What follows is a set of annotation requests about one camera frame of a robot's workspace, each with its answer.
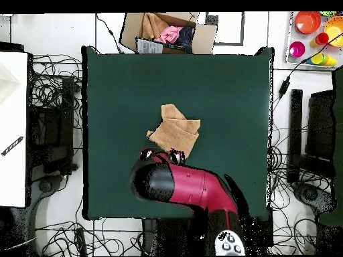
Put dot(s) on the tan terry towel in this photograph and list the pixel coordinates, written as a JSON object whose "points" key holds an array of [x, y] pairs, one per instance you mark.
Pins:
{"points": [[174, 133]]}

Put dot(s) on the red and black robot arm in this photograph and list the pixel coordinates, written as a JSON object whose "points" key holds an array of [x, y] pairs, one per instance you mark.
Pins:
{"points": [[198, 187]]}

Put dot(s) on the dark green table cloth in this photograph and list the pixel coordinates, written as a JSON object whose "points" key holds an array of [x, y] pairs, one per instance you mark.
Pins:
{"points": [[134, 93], [338, 160]]}

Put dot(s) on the black equipment rack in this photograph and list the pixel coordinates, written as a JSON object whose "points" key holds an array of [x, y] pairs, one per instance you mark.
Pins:
{"points": [[51, 150]]}

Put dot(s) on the white shipping label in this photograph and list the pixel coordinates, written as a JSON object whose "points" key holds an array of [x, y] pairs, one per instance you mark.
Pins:
{"points": [[148, 46]]}

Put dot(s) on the black power strip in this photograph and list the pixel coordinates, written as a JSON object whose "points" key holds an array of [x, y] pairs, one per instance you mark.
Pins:
{"points": [[80, 241]]}

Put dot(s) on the grey stand leg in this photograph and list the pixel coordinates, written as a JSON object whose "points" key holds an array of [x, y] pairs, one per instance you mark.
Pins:
{"points": [[45, 185], [308, 194]]}

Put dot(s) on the dark blue jeans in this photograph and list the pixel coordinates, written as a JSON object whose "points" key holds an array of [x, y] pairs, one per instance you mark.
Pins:
{"points": [[186, 37]]}

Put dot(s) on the pink garment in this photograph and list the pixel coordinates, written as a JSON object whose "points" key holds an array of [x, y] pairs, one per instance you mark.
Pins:
{"points": [[168, 34]]}

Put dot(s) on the brown cardboard box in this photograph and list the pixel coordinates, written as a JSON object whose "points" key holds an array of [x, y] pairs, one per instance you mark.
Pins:
{"points": [[206, 37]]}

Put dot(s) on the tan cloth bundle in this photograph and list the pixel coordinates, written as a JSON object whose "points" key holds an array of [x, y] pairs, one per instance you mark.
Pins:
{"points": [[152, 25]]}

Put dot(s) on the black upright bar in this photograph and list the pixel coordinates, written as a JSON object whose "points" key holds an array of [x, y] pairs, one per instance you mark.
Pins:
{"points": [[295, 133]]}

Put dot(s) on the white table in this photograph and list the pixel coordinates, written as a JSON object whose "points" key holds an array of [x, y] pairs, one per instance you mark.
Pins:
{"points": [[13, 174]]}

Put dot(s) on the black printed strip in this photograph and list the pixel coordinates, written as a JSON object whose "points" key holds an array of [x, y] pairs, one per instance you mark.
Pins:
{"points": [[12, 146]]}

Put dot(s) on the black case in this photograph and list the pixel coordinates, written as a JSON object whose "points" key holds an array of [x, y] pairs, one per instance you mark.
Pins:
{"points": [[320, 128]]}

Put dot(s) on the magenta plastic bowl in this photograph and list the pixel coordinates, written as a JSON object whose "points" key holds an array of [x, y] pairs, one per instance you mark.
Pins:
{"points": [[297, 49]]}

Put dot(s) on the yellow plastic cup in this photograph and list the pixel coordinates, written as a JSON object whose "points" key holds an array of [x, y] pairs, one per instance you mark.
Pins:
{"points": [[319, 59]]}

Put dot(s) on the white tray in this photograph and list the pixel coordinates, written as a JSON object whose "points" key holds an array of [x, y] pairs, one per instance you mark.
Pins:
{"points": [[308, 38]]}

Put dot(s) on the orange plastic bowl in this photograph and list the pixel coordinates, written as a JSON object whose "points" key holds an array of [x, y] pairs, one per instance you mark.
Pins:
{"points": [[307, 22]]}

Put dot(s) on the red plastic cup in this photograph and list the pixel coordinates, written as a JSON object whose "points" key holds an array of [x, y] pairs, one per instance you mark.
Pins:
{"points": [[321, 38]]}

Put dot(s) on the yellow plastic bowl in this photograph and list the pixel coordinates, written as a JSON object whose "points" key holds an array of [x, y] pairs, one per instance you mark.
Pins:
{"points": [[335, 32]]}

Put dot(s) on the green plastic bowl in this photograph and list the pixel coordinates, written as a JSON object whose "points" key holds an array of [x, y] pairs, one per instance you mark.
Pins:
{"points": [[327, 13]]}

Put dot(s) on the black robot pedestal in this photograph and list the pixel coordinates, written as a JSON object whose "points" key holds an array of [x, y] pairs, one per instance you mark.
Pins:
{"points": [[171, 235]]}

